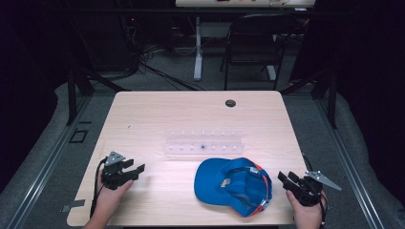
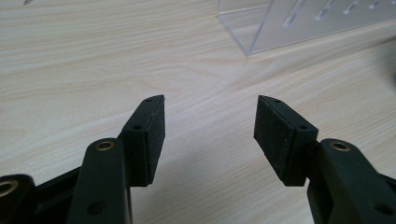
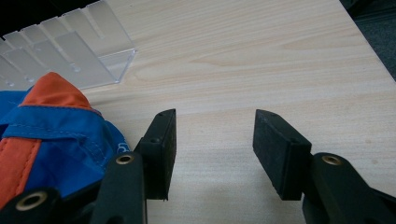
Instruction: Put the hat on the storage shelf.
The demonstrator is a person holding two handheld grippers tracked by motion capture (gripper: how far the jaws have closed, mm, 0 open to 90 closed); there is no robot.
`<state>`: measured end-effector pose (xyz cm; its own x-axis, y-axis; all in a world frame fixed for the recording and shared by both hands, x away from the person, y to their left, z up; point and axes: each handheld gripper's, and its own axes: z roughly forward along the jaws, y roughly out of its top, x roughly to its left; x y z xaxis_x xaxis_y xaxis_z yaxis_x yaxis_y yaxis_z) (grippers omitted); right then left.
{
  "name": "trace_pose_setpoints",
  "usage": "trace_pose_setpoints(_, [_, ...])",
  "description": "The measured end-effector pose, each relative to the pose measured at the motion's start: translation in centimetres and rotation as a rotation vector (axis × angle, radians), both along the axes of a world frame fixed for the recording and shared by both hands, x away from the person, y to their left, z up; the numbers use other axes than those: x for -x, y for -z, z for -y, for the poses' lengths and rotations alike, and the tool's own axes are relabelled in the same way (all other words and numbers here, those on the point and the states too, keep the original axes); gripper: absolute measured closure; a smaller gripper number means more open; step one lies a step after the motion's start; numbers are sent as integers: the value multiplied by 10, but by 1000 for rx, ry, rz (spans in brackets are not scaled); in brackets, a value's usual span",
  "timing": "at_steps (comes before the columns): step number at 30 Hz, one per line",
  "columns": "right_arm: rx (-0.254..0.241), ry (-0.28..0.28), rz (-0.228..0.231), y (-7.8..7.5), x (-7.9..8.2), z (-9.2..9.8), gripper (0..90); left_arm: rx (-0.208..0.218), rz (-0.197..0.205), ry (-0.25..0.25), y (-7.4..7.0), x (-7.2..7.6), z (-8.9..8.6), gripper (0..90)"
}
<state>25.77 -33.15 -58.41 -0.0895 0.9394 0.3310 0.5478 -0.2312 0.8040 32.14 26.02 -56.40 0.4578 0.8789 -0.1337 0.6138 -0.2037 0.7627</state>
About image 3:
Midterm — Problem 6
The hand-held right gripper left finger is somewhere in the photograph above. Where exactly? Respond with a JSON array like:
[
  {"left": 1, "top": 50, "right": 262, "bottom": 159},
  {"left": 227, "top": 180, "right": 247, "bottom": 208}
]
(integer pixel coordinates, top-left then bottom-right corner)
[{"left": 134, "top": 108, "right": 177, "bottom": 201}]

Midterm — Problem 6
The blue and orange garment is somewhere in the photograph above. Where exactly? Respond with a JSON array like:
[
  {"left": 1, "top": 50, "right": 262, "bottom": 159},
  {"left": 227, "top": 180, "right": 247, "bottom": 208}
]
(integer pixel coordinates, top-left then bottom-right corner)
[{"left": 0, "top": 71, "right": 132, "bottom": 210}]

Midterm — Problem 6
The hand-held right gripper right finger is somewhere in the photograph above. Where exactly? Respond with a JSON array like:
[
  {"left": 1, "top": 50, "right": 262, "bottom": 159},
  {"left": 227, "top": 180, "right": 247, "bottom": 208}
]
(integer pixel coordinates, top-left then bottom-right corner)
[{"left": 252, "top": 108, "right": 313, "bottom": 202}]

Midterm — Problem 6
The clear acrylic slotted stand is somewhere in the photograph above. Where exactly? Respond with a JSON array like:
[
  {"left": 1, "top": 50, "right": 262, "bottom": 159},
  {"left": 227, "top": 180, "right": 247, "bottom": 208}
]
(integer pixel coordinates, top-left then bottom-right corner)
[{"left": 0, "top": 0, "right": 138, "bottom": 91}]

